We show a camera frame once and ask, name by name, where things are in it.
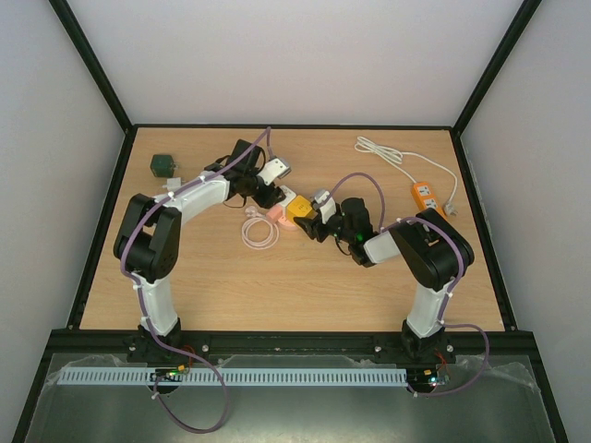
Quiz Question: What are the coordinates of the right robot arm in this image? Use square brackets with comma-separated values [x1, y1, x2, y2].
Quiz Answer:
[294, 198, 475, 362]

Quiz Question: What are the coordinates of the light blue slotted cable duct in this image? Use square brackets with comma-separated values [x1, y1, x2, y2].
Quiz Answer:
[57, 367, 407, 388]

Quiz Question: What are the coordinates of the pink socket with cable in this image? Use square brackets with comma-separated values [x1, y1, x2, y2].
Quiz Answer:
[241, 205, 297, 251]

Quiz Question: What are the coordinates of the black aluminium frame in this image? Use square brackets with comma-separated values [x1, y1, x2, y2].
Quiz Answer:
[13, 1, 568, 442]

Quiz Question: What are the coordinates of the metal sheet front panel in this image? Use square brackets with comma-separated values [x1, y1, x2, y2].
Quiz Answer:
[25, 354, 554, 442]

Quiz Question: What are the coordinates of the orange power strip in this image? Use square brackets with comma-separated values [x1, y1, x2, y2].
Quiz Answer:
[411, 182, 447, 219]

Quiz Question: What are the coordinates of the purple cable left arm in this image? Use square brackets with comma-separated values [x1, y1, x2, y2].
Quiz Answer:
[118, 126, 273, 434]

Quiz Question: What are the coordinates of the white power strip cable plug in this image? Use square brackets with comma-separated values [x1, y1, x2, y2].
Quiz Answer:
[354, 136, 459, 218]

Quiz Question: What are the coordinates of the small white charger adapter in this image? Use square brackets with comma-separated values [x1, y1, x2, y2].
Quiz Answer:
[163, 177, 183, 192]

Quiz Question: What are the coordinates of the green dragon cube socket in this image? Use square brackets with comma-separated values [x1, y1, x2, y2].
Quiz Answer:
[150, 153, 176, 178]

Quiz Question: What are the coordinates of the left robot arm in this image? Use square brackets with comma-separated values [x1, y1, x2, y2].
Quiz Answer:
[114, 139, 291, 364]

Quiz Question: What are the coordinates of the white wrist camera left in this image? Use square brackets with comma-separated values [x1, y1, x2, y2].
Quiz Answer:
[258, 157, 292, 186]

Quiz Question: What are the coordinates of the white tiger cube socket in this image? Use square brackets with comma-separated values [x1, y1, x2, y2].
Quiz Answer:
[280, 185, 297, 206]

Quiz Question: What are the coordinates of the yellow cube socket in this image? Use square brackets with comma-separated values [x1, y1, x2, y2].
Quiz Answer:
[285, 195, 317, 223]

